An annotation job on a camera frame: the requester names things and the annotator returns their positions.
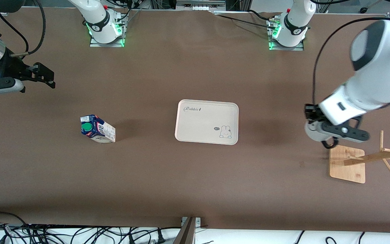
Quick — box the grey power strip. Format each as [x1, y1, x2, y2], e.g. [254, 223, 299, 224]
[176, 0, 226, 11]

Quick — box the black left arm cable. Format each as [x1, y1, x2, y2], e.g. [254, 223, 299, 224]
[312, 17, 390, 107]

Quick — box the blue white milk carton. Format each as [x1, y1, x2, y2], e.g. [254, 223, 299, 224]
[80, 114, 116, 144]

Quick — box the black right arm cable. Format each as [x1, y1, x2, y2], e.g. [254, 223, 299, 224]
[0, 0, 45, 57]

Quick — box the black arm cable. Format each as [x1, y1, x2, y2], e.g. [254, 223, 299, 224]
[312, 17, 390, 107]
[0, 0, 45, 57]

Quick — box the black cable on table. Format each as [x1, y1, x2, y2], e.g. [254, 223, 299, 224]
[215, 14, 277, 30]

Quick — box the wooden cup rack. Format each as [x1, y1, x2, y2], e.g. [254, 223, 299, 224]
[329, 130, 390, 184]

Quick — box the aluminium profile bar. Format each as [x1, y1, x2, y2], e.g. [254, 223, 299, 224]
[173, 217, 201, 244]

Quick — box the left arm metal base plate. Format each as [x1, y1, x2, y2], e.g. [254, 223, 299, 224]
[269, 19, 304, 51]

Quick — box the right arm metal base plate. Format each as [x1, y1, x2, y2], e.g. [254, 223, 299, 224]
[90, 8, 125, 47]

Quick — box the beige rabbit print tray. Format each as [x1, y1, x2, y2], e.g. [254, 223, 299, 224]
[175, 99, 239, 145]

